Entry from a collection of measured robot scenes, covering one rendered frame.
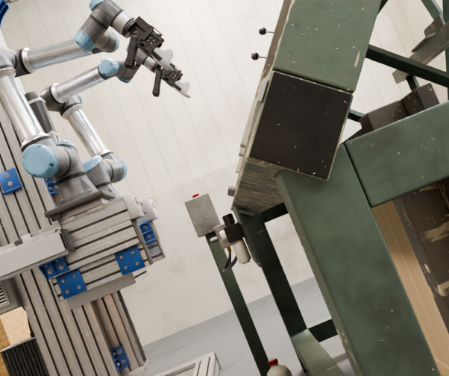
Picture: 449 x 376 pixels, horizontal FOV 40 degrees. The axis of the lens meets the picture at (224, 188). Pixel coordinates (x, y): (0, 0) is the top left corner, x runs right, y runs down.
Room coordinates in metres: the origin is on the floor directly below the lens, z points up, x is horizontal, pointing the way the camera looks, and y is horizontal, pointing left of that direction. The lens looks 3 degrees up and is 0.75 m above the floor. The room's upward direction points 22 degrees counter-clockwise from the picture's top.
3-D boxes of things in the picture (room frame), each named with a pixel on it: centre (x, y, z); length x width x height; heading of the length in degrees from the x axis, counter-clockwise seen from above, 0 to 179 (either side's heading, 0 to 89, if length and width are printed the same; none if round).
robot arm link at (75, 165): (2.29, 0.52, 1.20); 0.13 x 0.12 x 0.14; 167
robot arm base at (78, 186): (2.30, 0.52, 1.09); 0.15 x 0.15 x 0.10
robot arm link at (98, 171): (2.80, 0.52, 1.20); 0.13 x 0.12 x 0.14; 155
